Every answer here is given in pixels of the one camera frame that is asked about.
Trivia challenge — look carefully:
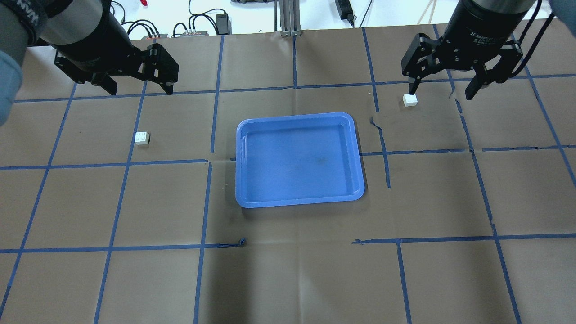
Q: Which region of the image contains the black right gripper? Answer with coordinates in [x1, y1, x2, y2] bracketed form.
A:
[401, 0, 529, 100]

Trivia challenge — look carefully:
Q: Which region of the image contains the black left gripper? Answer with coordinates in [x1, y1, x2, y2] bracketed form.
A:
[54, 8, 179, 95]

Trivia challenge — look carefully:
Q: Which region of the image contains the white building block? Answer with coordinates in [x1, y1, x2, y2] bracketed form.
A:
[402, 94, 419, 107]
[134, 131, 151, 146]

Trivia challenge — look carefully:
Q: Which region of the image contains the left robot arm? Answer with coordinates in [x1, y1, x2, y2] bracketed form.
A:
[0, 0, 179, 124]

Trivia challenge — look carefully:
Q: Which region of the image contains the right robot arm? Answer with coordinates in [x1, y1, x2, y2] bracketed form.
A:
[401, 0, 534, 100]

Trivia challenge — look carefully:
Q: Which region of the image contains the blue plastic tray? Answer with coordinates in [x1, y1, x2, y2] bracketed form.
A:
[235, 112, 365, 208]

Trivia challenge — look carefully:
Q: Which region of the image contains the black power adapter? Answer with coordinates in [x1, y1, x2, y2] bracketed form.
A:
[216, 13, 232, 35]

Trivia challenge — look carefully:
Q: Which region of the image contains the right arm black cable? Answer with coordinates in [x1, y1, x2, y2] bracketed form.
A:
[511, 0, 556, 77]

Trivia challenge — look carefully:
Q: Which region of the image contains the aluminium frame post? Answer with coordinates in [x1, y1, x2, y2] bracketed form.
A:
[277, 0, 302, 37]

